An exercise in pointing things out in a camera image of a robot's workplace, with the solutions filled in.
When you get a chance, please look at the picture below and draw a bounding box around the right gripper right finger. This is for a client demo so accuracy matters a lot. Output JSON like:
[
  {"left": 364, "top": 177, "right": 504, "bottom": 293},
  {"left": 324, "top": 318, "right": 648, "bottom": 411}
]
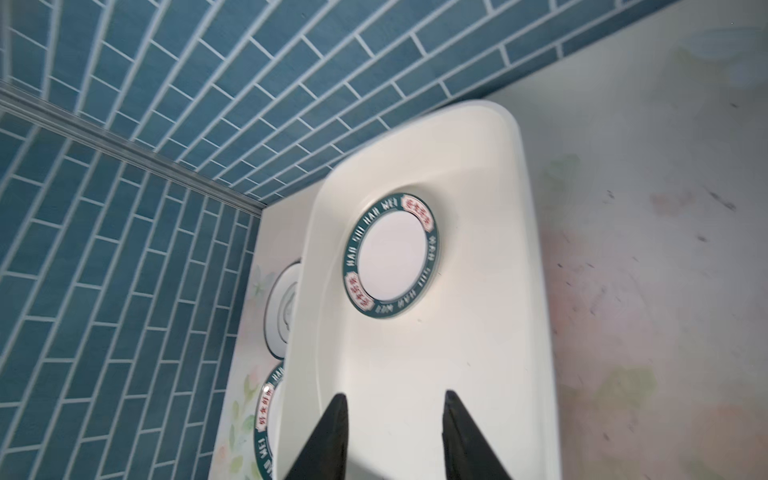
[{"left": 442, "top": 390, "right": 512, "bottom": 480}]

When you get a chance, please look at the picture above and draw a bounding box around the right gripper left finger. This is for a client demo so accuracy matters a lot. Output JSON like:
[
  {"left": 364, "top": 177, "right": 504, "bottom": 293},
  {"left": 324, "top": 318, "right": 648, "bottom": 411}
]
[{"left": 286, "top": 393, "right": 349, "bottom": 480}]

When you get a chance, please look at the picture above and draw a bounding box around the green lettered rim plate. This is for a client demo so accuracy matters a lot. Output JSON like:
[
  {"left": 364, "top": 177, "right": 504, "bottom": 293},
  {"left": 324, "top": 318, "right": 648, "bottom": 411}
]
[
  {"left": 253, "top": 362, "right": 284, "bottom": 479},
  {"left": 341, "top": 191, "right": 441, "bottom": 320}
]

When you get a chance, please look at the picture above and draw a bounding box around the white plastic bin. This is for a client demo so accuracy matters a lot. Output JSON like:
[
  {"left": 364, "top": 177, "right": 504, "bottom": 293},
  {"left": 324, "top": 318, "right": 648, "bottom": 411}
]
[{"left": 274, "top": 101, "right": 562, "bottom": 479}]

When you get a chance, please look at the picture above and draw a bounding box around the white plate thin dark rim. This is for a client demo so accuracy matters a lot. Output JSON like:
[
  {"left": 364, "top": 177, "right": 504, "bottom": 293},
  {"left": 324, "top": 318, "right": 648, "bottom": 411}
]
[{"left": 264, "top": 261, "right": 302, "bottom": 360}]

